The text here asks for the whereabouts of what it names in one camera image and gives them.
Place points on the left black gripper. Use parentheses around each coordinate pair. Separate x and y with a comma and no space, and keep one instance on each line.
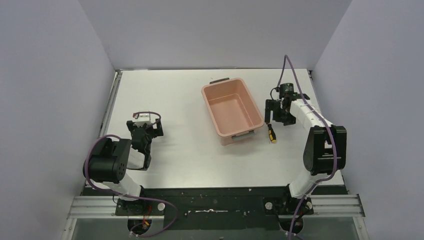
(145,141)

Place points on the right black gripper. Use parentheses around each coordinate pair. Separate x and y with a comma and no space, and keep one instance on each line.
(274,106)

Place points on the yellow black screwdriver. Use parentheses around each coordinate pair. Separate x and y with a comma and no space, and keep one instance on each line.
(271,133)

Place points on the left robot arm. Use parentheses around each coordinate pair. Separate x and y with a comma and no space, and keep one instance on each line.
(108,160)

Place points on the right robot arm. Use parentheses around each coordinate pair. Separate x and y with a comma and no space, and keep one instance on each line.
(325,148)

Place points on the pink plastic bin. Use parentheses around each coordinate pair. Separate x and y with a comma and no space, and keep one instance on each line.
(233,110)

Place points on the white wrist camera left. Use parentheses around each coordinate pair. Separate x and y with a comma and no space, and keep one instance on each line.
(142,118)

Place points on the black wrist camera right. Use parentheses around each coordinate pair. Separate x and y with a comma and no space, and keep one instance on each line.
(286,89)

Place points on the left side table rail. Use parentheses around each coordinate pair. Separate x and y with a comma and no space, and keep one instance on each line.
(110,104)

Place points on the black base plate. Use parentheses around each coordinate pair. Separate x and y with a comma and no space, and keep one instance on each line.
(233,208)

